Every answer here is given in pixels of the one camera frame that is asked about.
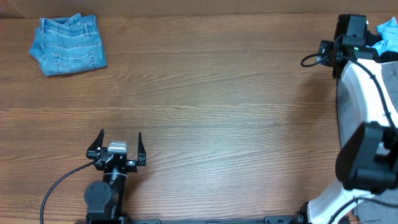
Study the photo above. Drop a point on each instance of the grey shorts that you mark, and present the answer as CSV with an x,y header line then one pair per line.
x,y
358,101

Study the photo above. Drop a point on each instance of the light blue cloth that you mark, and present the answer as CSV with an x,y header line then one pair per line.
x,y
388,34

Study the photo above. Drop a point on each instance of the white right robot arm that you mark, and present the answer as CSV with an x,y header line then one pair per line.
x,y
365,68

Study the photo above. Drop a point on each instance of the folded blue denim jeans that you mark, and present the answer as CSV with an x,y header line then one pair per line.
x,y
68,45

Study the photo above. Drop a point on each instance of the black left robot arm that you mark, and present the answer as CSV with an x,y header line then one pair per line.
x,y
105,198

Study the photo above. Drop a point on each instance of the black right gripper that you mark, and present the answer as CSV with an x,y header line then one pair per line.
x,y
323,50

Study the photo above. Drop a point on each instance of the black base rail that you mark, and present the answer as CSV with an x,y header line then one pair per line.
x,y
214,221

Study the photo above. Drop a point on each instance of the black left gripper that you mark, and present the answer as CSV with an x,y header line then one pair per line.
x,y
132,165

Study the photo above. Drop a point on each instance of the black garment with white label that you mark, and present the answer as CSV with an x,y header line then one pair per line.
x,y
387,56

